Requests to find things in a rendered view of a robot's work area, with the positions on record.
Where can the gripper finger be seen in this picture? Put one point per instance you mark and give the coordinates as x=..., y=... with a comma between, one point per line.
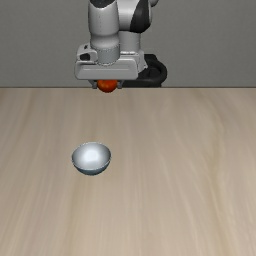
x=94, y=84
x=119, y=83

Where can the red tomato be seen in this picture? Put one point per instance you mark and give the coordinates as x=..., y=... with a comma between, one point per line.
x=107, y=86

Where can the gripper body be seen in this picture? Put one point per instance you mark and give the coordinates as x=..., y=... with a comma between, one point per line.
x=106, y=70

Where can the silver grey bowl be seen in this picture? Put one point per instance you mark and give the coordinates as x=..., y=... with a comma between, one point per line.
x=91, y=158

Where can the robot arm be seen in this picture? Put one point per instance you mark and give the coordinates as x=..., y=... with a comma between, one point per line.
x=105, y=20

